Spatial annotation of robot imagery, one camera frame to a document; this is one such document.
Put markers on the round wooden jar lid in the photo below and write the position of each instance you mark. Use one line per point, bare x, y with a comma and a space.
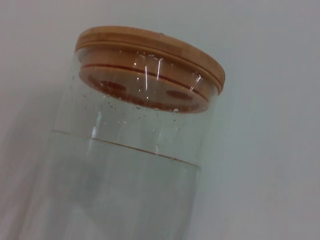
150, 47

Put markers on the glass water dispenser jar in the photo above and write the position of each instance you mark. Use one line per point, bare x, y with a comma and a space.
125, 190

